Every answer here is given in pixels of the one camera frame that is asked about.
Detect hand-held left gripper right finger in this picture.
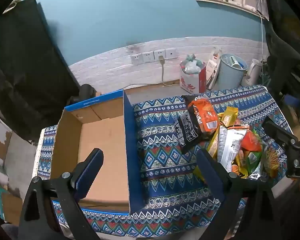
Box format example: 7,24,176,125
196,149,278,240

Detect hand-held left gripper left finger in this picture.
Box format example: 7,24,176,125
17,148,104,240

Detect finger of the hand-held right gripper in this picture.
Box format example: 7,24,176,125
261,116,299,147

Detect blue cardboard box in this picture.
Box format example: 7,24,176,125
50,89,151,215

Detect green snack packet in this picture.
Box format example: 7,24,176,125
245,150,263,174

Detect orange black snack bag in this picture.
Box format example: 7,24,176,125
174,95,220,154

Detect patterned blue tablecloth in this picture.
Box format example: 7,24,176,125
36,85,294,238

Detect white electric kettle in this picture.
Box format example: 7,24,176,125
241,59,265,87

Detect grey blue waste bin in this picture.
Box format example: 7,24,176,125
216,53,248,89

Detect worn cardboard sheet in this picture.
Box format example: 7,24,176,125
0,111,40,227

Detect white green carton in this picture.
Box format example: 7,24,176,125
229,56,247,70

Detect black jacket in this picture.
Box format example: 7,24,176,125
264,0,300,99

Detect flat white red carton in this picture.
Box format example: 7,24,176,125
206,47,223,90

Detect red white paper bag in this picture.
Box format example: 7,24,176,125
179,60,207,93

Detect crumpled plastic bags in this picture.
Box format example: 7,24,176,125
182,54,203,75

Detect black cloth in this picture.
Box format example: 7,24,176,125
0,0,82,142

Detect thin white cable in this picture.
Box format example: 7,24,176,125
256,9,265,55

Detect beige plug with cable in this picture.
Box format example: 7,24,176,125
158,56,180,86

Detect wooden wall shelf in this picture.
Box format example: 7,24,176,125
195,0,269,21

